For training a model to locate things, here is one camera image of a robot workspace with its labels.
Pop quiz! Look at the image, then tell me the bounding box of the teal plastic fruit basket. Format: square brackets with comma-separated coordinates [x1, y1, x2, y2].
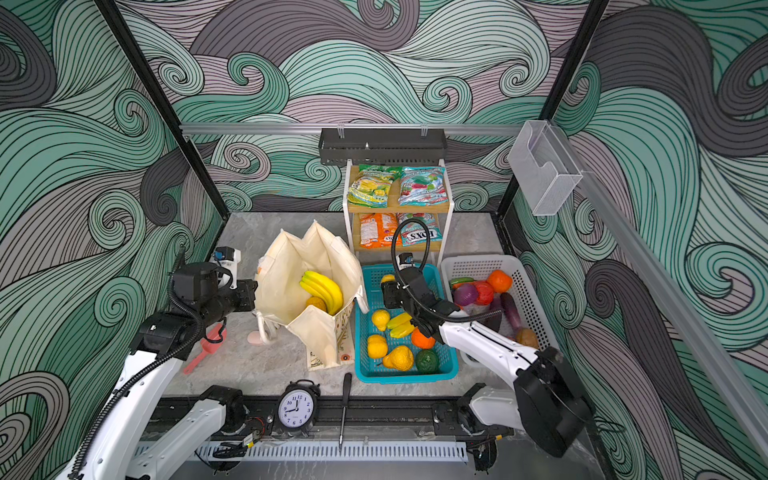
[354, 264, 459, 385]

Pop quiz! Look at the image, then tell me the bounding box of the red green candy bag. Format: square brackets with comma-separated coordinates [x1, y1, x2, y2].
[398, 167, 448, 206]

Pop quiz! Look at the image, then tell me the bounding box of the green avocado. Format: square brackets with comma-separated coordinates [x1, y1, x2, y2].
[415, 349, 440, 374]

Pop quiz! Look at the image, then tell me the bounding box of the yellow orange bottom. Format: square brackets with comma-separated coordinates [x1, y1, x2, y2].
[367, 335, 389, 360]

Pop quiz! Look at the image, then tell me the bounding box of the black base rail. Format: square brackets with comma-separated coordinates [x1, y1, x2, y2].
[143, 394, 481, 442]

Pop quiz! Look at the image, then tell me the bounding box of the black handled screwdriver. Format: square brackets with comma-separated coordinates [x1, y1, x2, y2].
[338, 372, 352, 449]

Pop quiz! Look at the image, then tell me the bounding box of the green Fox's candy bag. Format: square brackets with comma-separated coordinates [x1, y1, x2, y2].
[397, 213, 443, 246]

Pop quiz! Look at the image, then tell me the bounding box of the orange Fox's candy bag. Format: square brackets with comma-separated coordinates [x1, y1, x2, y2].
[360, 213, 398, 249]

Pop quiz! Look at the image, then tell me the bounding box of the white plastic vegetable basket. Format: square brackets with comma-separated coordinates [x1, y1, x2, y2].
[440, 254, 560, 349]

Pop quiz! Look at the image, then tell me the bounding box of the wrinkled yellow fruit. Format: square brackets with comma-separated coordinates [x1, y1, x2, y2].
[305, 296, 328, 312]

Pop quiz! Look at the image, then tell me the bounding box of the orange bell pepper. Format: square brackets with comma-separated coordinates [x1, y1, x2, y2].
[486, 269, 514, 294]

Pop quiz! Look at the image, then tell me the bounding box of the yellow green candy bag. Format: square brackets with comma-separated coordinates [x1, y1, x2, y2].
[347, 165, 403, 208]

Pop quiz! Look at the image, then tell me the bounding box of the black metal wall tray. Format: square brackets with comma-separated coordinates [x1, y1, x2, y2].
[318, 128, 448, 167]

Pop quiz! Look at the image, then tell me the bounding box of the small yellow banana bunch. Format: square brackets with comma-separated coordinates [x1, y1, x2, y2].
[386, 312, 415, 339]

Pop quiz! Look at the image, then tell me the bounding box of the yellow lemon middle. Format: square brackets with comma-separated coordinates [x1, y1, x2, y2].
[371, 309, 391, 332]

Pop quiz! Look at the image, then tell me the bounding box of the red tomato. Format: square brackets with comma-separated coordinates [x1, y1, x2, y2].
[473, 281, 495, 306]

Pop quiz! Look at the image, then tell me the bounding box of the white wooden two-tier shelf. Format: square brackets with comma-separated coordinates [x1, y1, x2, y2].
[342, 160, 455, 266]

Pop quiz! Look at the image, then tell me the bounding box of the purple eggplant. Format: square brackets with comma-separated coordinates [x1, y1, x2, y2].
[499, 292, 523, 332]

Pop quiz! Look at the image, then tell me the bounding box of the orange tangerine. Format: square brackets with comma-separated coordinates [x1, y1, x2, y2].
[410, 328, 436, 350]

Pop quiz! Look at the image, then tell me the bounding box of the pink plastic scoop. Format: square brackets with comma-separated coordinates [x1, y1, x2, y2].
[183, 322, 227, 375]

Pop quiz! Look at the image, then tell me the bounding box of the large yellow banana bunch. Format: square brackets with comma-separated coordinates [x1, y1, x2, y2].
[299, 271, 344, 315]

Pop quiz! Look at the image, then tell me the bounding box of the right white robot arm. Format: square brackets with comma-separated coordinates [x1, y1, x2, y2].
[380, 267, 594, 458]

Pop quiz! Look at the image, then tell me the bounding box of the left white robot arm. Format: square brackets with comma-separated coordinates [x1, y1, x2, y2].
[59, 258, 257, 479]

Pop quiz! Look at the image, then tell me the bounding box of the yellow pear front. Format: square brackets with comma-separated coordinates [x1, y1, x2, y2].
[382, 345, 415, 372]

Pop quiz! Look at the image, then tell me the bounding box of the pink round sponge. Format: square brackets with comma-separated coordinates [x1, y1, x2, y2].
[247, 331, 264, 345]

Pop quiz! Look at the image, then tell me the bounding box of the black alarm clock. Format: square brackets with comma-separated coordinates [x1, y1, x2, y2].
[276, 379, 321, 436]

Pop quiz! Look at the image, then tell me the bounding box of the white slotted cable duct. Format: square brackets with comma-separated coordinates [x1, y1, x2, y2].
[197, 440, 470, 464]

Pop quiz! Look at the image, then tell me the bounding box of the brown potato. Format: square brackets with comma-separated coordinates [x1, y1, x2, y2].
[516, 328, 540, 350]

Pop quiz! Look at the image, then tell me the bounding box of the purple onion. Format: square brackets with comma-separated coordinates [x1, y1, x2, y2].
[453, 283, 479, 307]

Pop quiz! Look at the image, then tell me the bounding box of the clear plastic wall holder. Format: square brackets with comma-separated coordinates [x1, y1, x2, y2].
[507, 120, 583, 217]

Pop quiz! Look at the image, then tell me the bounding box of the cream canvas grocery bag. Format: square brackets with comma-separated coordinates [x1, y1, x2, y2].
[255, 222, 369, 369]

